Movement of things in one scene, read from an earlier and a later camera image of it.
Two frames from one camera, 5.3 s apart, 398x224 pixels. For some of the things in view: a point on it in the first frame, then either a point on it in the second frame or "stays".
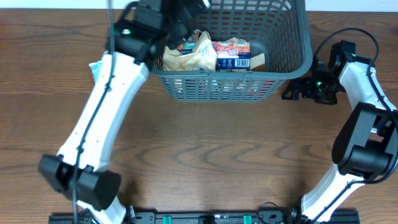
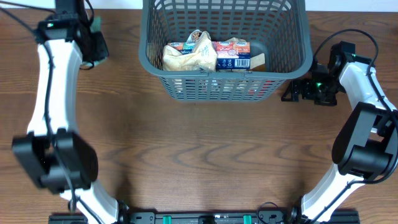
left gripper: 179,32 -> 101,46
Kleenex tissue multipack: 230,55 stays
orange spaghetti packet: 262,90 stays
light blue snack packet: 96,69 -> 96,26
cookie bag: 257,63 stays
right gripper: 296,89 stays
